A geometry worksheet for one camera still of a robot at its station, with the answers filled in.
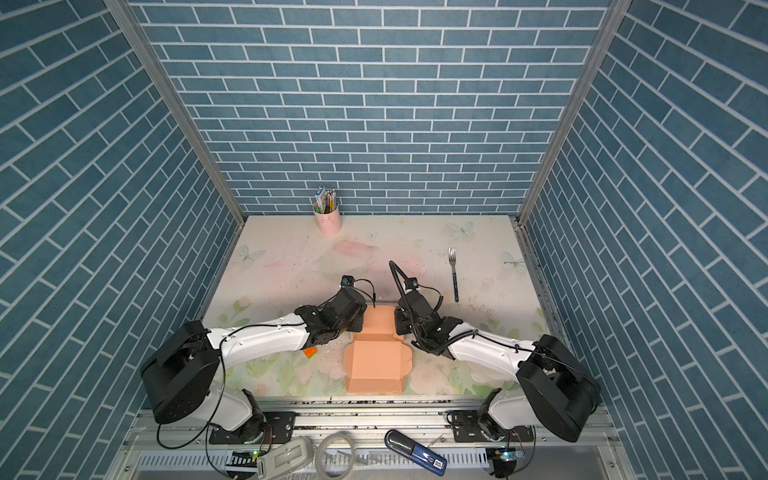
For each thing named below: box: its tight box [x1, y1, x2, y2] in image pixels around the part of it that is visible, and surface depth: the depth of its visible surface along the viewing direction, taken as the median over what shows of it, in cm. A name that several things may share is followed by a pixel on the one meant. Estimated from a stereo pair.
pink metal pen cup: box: [312, 203, 342, 236], surface depth 114 cm
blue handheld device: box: [384, 429, 448, 477], surface depth 69 cm
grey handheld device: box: [257, 436, 314, 480], surface depth 68 cm
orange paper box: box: [344, 305, 413, 393], surface depth 86 cm
